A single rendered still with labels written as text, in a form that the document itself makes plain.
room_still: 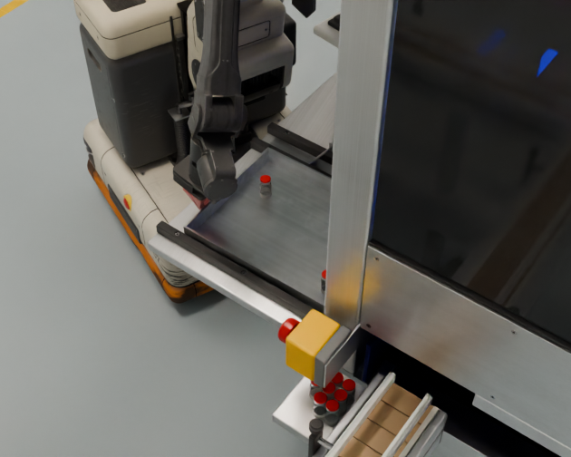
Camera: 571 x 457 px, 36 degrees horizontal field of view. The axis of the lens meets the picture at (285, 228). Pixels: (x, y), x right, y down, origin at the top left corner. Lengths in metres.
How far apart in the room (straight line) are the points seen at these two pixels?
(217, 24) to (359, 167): 0.42
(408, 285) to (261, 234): 0.49
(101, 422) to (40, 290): 0.51
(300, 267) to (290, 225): 0.10
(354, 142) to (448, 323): 0.29
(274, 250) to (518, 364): 0.58
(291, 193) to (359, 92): 0.70
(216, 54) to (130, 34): 0.93
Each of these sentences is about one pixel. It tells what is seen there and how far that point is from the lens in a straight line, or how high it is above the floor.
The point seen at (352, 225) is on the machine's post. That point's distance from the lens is 1.19.
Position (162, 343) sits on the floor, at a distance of 2.58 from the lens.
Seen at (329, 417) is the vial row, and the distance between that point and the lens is 1.38.
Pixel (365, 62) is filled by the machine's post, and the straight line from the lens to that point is 1.00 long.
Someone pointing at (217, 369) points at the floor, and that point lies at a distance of 2.51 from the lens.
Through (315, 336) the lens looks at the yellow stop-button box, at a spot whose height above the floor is 1.03.
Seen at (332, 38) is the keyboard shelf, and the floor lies 0.80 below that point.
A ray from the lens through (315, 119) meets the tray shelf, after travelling 1.87.
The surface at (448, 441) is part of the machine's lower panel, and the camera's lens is 1.44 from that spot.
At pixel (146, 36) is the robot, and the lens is 2.36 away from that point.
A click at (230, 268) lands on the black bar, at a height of 0.90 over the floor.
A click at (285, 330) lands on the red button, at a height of 1.01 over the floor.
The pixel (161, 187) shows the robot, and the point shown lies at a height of 0.28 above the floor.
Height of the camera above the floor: 2.11
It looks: 48 degrees down
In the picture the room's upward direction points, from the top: straight up
